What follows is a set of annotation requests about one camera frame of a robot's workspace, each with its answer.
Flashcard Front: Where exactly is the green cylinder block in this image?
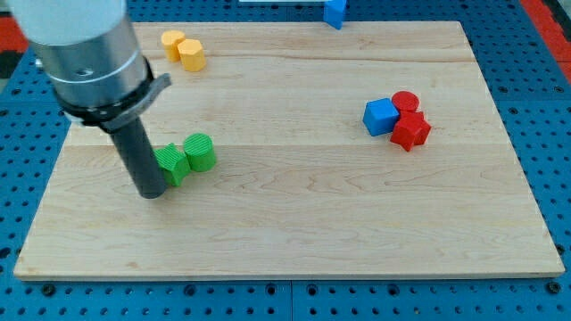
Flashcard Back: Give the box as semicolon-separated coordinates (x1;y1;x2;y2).
183;133;217;172

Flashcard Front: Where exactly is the green star block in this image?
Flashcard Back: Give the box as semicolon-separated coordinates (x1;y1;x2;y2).
153;144;191;186

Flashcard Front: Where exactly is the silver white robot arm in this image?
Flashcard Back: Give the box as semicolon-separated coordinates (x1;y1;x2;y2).
7;0;171;133

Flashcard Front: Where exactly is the blue cube block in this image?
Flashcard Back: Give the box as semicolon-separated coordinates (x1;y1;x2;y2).
362;98;400;136

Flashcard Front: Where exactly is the red star block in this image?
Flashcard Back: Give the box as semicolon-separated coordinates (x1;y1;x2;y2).
390;111;432;152

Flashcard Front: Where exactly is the wooden board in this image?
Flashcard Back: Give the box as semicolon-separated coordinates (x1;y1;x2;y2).
13;21;565;281

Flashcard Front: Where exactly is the red cylinder block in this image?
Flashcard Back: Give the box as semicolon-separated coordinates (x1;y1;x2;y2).
391;91;420;112

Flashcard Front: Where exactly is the yellow hexagon block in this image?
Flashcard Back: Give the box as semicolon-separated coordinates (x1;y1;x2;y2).
178;39;206;72

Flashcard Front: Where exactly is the blue block at top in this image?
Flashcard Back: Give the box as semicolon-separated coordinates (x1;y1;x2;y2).
323;0;347;30

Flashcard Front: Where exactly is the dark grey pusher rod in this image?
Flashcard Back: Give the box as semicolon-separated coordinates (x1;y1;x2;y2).
110;118;167;199

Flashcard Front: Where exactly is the yellow cylinder block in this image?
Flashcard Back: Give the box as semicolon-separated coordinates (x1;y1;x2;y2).
161;29;186;62

